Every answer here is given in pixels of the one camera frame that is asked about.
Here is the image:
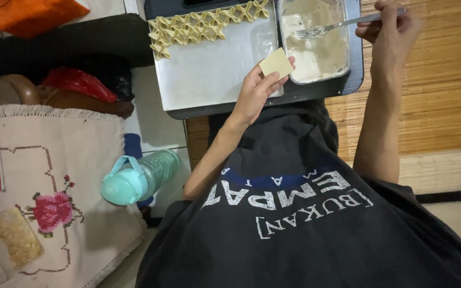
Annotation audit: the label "person's right hand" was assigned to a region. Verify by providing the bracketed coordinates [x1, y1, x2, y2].
[355, 0, 423, 80]

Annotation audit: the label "person's left hand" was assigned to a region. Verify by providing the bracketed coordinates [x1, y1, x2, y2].
[229, 56, 296, 128]

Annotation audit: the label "metal fork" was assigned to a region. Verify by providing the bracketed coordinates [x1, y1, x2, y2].
[296, 8, 408, 40]

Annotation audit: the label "square pale dough wrapper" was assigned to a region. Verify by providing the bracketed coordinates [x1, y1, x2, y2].
[259, 47, 295, 81]

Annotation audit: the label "clear container of creamy filling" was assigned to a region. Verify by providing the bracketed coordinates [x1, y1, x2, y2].
[277, 0, 351, 85]

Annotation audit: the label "black low table tray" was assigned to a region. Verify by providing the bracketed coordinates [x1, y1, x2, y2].
[144, 0, 364, 120]

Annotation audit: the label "woven bamboo mat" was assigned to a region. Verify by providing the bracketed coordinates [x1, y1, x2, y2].
[185, 0, 461, 195]

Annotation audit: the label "rectangular metal baking tray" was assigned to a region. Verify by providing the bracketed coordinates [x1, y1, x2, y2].
[149, 0, 284, 112]

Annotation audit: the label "rows of folded dough pieces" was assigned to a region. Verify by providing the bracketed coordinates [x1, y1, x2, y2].
[148, 0, 270, 62]

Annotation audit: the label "person's dark printed shirt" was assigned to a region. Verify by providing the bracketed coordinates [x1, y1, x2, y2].
[135, 99, 461, 288]

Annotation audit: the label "teal plastic water bottle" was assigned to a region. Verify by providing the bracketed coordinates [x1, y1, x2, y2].
[100, 149, 182, 206]

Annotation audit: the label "red plastic bag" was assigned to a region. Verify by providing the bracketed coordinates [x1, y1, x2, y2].
[41, 67, 118, 104]

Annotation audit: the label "brown wooden furniture piece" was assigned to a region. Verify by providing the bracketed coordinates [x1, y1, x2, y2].
[0, 74, 135, 119]

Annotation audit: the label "black cushion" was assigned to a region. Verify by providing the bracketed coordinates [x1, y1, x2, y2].
[0, 14, 155, 82]

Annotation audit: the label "cream embroidered flower cloth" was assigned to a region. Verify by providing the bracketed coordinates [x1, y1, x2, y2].
[0, 104, 148, 288]

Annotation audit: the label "orange cloth bag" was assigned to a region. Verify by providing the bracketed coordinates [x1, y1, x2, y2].
[0, 0, 91, 39]

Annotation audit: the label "clear container of yellow crumbs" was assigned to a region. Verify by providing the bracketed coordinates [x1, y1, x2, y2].
[0, 206, 45, 277]

